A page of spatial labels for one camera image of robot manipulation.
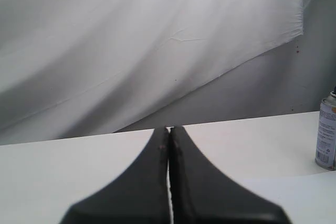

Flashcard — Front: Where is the white spray can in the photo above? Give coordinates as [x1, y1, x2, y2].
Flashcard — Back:
[315, 88, 335, 170]

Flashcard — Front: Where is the white backdrop sheet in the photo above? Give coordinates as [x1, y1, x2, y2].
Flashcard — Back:
[1, 0, 303, 145]

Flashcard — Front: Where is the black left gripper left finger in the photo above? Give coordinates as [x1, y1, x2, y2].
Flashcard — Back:
[61, 127, 169, 223]

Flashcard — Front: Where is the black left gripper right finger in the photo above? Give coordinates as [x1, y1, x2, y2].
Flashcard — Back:
[170, 126, 291, 223]

